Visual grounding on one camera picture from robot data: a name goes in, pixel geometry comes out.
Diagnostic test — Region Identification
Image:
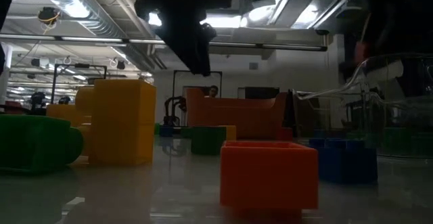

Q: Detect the clear plastic bin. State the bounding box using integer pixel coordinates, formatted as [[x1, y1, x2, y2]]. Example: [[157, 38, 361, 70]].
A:
[[293, 52, 433, 160]]

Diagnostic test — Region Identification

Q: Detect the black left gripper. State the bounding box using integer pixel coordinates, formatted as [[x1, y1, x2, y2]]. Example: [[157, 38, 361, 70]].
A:
[[135, 0, 234, 77]]

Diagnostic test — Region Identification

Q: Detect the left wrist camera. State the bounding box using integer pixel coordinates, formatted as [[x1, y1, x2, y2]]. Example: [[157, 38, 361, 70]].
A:
[[202, 21, 218, 43]]

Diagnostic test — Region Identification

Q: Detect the orange plastic bin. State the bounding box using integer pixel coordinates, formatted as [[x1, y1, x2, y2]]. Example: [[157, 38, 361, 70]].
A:
[[185, 87, 289, 141]]

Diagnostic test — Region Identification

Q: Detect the yellow ceiling cable reel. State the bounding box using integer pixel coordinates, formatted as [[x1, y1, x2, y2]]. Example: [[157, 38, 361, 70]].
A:
[[37, 6, 62, 26]]

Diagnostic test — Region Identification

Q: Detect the red background object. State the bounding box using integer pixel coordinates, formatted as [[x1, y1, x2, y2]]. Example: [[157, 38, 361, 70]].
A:
[[3, 100, 24, 115]]

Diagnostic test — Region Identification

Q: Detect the small orange cube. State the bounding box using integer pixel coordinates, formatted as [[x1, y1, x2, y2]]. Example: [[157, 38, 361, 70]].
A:
[[219, 140, 319, 212]]

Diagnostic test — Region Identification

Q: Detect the small red cube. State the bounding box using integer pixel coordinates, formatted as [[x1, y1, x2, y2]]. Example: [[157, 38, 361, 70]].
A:
[[276, 127, 294, 141]]

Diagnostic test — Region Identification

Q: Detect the long ceiling light bar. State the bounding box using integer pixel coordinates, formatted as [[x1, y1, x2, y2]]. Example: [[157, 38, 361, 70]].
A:
[[0, 33, 328, 51]]

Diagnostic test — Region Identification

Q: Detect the yellow brick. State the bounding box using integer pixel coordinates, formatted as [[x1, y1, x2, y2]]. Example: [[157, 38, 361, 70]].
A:
[[74, 79, 157, 166], [219, 125, 237, 141], [45, 104, 92, 127]]

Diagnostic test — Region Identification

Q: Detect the silver ventilation duct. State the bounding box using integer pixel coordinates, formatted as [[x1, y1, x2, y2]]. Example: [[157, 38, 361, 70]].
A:
[[25, 0, 129, 39]]

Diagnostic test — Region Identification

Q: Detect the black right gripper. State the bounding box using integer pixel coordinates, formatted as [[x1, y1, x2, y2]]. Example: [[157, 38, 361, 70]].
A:
[[368, 0, 433, 49]]

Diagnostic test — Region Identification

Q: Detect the black background frame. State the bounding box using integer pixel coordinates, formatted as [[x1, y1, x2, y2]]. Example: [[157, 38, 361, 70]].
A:
[[172, 70, 223, 98], [51, 63, 108, 105]]

